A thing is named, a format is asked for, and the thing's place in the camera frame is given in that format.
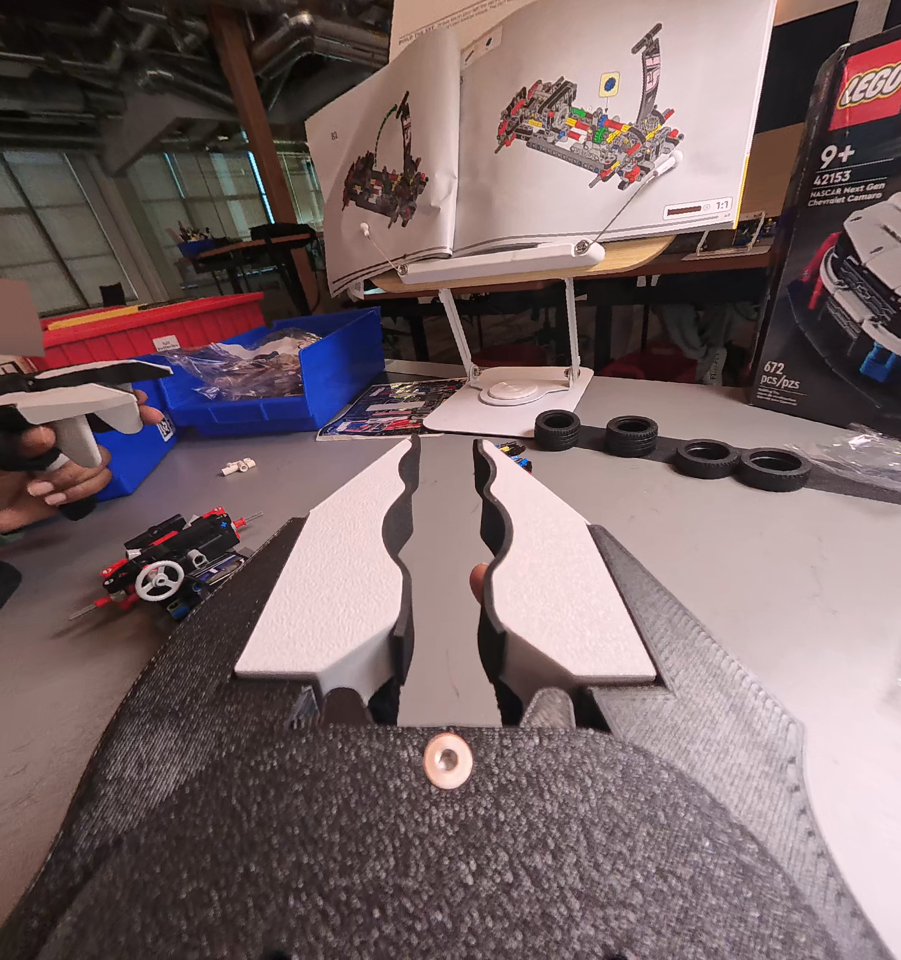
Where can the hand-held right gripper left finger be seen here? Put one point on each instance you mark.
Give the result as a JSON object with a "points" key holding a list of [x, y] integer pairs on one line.
{"points": [[323, 592]]}

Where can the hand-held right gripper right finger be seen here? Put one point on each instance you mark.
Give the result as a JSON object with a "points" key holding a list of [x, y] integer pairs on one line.
{"points": [[563, 592]]}

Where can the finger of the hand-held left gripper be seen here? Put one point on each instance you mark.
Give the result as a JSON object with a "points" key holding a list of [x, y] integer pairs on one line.
{"points": [[68, 377], [113, 405]]}

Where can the lego car chassis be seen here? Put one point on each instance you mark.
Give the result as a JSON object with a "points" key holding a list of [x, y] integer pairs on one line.
{"points": [[188, 547]]}

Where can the lego instruction booklet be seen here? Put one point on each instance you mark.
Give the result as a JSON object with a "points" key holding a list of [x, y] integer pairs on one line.
{"points": [[570, 202]]}

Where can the plastic bag of lego parts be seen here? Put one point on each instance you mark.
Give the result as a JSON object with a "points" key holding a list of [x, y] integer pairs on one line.
{"points": [[248, 367]]}

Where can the white lego connector piece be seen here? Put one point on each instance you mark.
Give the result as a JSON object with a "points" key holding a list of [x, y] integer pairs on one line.
{"points": [[239, 466]]}

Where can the black lego tire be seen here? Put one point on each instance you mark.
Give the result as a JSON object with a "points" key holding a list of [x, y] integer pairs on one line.
{"points": [[632, 444], [557, 439], [775, 480], [708, 469]]}

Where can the lego set box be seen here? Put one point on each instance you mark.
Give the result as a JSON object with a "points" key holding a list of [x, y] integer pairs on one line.
{"points": [[855, 225]]}

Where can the blue plastic bin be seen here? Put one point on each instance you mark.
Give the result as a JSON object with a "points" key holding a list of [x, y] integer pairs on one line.
{"points": [[132, 465], [345, 390]]}

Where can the red plastic bin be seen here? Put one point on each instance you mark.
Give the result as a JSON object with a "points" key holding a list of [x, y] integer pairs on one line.
{"points": [[218, 322]]}

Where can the holographic sticker sheet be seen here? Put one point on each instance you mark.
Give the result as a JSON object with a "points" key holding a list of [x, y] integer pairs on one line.
{"points": [[390, 409]]}

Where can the white book stand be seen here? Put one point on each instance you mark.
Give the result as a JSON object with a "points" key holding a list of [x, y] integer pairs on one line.
{"points": [[510, 394]]}

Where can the dark cluttered table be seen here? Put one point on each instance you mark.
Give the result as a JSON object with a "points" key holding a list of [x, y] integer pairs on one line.
{"points": [[255, 247]]}

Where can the empty clear plastic bag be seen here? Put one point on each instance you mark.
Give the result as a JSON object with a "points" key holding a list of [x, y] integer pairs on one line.
{"points": [[885, 457]]}

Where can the wood-edged grey table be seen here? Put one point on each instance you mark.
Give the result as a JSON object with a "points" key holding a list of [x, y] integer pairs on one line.
{"points": [[720, 264]]}

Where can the white printed task sheet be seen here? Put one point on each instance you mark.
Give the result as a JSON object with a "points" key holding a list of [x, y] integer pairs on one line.
{"points": [[450, 19]]}

